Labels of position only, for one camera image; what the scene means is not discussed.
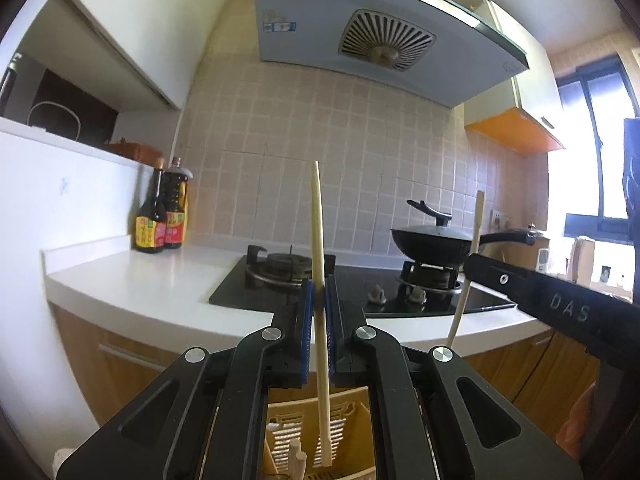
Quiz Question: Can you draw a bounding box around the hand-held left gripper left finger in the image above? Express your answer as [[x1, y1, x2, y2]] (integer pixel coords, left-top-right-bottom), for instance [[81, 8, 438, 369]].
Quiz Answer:
[[56, 279, 317, 480]]

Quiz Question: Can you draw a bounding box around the dark framed window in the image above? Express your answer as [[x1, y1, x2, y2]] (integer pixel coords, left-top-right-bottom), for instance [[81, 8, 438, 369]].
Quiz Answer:
[[555, 50, 640, 246]]

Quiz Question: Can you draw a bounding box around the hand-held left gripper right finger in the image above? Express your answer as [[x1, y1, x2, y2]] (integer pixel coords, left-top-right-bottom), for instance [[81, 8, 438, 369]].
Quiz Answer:
[[324, 275, 584, 480]]

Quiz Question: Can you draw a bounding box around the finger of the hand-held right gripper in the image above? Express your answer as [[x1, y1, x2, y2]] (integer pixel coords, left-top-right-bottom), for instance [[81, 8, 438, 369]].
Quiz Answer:
[[465, 253, 540, 314]]

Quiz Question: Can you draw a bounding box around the wooden base cabinet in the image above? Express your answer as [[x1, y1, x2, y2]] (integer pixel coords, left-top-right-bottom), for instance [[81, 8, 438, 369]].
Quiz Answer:
[[47, 300, 601, 461]]

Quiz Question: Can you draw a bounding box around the wide dark sauce bottle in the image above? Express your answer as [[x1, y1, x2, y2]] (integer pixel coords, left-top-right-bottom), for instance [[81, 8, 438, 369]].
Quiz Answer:
[[162, 156, 195, 250]]

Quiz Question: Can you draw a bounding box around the dark box with white handle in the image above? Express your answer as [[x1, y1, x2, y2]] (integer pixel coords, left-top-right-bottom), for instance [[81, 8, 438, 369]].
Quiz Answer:
[[0, 55, 121, 150]]

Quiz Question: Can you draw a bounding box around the white electric kettle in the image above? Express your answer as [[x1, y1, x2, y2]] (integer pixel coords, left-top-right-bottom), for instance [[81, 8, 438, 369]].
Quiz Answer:
[[570, 236, 597, 283]]

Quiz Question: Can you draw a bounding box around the white kitchen counter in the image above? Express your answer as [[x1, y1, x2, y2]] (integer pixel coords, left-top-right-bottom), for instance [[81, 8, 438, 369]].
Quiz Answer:
[[40, 235, 551, 376]]

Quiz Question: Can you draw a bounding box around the black gas stove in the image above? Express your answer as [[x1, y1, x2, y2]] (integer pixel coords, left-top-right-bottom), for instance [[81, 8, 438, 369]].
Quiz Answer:
[[208, 245, 518, 318]]

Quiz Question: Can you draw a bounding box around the beige plastic utensil basket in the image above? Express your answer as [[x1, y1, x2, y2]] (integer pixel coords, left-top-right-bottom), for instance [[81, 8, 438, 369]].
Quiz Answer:
[[262, 386, 378, 480]]

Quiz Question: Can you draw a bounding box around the white range hood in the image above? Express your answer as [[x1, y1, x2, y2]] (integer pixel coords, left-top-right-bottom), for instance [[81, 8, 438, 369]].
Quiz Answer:
[[251, 0, 531, 109]]

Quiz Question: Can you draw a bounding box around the silver drawer handle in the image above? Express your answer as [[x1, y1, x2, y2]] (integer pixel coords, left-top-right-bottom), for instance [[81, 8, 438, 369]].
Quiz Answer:
[[98, 342, 166, 373]]

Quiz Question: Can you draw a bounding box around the pale wooden chopstick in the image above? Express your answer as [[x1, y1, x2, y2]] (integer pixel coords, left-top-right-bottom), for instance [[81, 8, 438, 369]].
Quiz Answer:
[[287, 437, 308, 480], [311, 161, 337, 467], [446, 190, 486, 350]]

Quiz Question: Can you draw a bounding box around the brown wooden box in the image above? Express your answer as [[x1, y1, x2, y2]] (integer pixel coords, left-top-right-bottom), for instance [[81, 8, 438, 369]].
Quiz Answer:
[[104, 142, 163, 166]]

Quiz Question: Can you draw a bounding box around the orange bottomed wall cabinet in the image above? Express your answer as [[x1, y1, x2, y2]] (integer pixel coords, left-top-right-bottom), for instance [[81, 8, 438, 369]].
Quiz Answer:
[[464, 0, 568, 153]]

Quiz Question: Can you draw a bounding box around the black wok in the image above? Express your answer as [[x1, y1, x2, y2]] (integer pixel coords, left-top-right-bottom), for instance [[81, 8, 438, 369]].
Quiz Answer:
[[390, 226, 536, 265]]

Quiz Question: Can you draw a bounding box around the slim dark sauce bottle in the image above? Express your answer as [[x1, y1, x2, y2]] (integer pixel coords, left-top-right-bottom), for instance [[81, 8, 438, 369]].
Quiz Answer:
[[134, 157, 168, 254]]

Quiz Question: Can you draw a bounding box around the black power cable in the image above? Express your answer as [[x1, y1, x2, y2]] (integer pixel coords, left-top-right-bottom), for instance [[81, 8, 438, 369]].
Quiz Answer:
[[514, 332, 557, 403]]

